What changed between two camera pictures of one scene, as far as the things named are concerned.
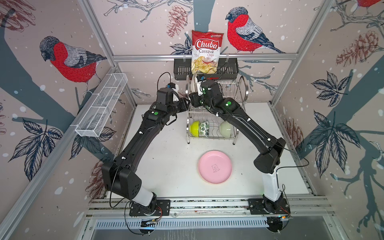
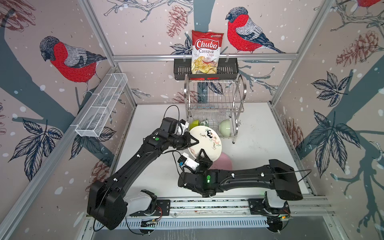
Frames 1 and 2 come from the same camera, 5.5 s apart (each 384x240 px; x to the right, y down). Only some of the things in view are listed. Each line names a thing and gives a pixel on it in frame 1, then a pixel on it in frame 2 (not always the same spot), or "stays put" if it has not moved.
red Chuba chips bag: (206, 49) stays put
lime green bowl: (194, 128) stays put
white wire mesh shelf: (101, 105) stays put
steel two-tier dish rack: (202, 123) stays put
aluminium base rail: (299, 207) stays put
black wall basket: (227, 69) stays put
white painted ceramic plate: (194, 83) to (208, 140)
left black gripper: (182, 101) to (187, 143)
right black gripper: (194, 99) to (205, 163)
